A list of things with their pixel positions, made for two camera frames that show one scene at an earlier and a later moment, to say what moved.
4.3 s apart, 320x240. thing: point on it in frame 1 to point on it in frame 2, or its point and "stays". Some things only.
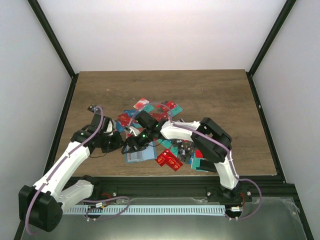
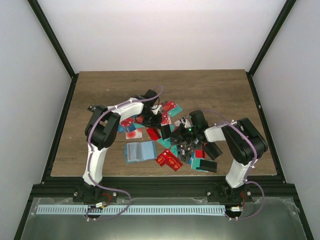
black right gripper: [130, 140] to [180, 136]
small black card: [91, 107] stays
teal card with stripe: [195, 162] stays
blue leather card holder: [149, 153] stays
